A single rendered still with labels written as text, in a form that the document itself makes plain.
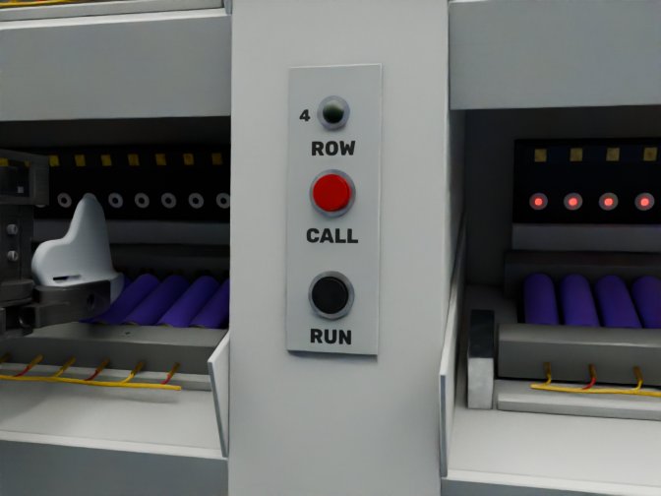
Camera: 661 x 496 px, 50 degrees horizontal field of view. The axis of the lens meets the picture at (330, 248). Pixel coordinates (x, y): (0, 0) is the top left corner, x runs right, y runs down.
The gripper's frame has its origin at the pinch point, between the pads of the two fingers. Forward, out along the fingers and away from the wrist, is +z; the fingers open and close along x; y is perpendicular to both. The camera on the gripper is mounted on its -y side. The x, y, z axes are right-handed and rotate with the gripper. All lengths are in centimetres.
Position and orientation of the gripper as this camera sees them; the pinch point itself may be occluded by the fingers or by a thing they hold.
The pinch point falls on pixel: (79, 290)
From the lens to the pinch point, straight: 45.0
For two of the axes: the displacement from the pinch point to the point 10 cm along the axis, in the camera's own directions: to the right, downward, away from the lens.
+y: 0.1, -10.0, -0.4
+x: -9.8, -0.1, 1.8
